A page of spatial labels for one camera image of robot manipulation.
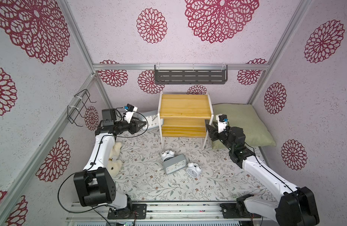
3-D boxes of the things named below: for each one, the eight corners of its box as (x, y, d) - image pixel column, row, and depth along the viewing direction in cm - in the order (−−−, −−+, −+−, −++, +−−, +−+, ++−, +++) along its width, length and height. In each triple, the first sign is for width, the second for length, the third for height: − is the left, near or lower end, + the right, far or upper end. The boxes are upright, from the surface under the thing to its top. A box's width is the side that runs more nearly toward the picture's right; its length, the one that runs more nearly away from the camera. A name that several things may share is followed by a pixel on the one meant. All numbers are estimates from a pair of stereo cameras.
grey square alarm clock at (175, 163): (166, 174, 89) (166, 168, 81) (164, 167, 92) (163, 160, 84) (186, 167, 92) (187, 160, 84) (183, 160, 95) (183, 152, 87)
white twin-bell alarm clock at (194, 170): (185, 173, 89) (186, 166, 82) (188, 167, 92) (190, 160, 84) (196, 180, 87) (198, 174, 79) (199, 174, 89) (202, 167, 81)
